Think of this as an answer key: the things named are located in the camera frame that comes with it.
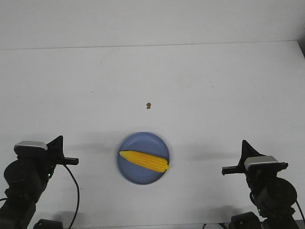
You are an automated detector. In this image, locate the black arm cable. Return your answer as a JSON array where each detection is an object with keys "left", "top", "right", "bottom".
[
  {"left": 293, "top": 200, "right": 305, "bottom": 227},
  {"left": 63, "top": 164, "right": 80, "bottom": 229}
]

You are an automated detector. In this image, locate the yellow corn cob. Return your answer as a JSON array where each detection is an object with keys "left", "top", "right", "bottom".
[{"left": 119, "top": 150, "right": 170, "bottom": 173}]

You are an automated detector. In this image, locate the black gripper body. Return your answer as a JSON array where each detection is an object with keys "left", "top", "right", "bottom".
[
  {"left": 49, "top": 151, "right": 79, "bottom": 166},
  {"left": 221, "top": 162, "right": 288, "bottom": 175}
]

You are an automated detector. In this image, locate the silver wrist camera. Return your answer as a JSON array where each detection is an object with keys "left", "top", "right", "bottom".
[
  {"left": 244, "top": 156, "right": 279, "bottom": 171},
  {"left": 14, "top": 141, "right": 48, "bottom": 153}
]

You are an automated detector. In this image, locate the blue round plate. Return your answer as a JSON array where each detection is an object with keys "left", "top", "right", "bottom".
[{"left": 117, "top": 132, "right": 170, "bottom": 185}]

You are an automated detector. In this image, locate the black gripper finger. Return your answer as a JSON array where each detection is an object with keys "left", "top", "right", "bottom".
[
  {"left": 47, "top": 135, "right": 64, "bottom": 158},
  {"left": 238, "top": 140, "right": 264, "bottom": 167}
]

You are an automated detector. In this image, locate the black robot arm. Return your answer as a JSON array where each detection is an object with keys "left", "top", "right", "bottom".
[
  {"left": 222, "top": 140, "right": 299, "bottom": 229},
  {"left": 0, "top": 135, "right": 79, "bottom": 229}
]

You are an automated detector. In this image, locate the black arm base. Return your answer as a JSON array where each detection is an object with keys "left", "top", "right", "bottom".
[
  {"left": 33, "top": 219, "right": 63, "bottom": 229},
  {"left": 229, "top": 212, "right": 262, "bottom": 229}
]

